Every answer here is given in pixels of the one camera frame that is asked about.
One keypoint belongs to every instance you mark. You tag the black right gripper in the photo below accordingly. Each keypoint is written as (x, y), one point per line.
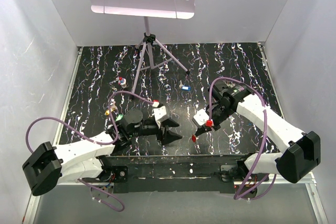
(202, 130)

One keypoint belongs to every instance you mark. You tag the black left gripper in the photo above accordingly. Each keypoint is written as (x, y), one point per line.
(168, 136)

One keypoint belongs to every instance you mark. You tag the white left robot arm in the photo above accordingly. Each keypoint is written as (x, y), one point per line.
(51, 165)

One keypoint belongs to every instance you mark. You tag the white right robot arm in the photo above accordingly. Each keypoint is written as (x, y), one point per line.
(299, 152)

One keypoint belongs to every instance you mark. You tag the blue key tag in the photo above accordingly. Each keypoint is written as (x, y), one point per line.
(184, 87)

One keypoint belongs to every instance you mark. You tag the green key tag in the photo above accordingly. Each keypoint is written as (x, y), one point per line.
(119, 117)

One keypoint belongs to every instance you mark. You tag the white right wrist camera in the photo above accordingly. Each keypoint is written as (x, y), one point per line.
(201, 118)

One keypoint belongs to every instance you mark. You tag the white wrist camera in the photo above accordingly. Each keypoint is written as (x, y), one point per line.
(201, 118)
(160, 112)

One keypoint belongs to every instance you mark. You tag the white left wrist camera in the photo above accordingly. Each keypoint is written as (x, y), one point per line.
(160, 112)

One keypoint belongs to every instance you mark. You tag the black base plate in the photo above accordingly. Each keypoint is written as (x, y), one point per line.
(169, 173)

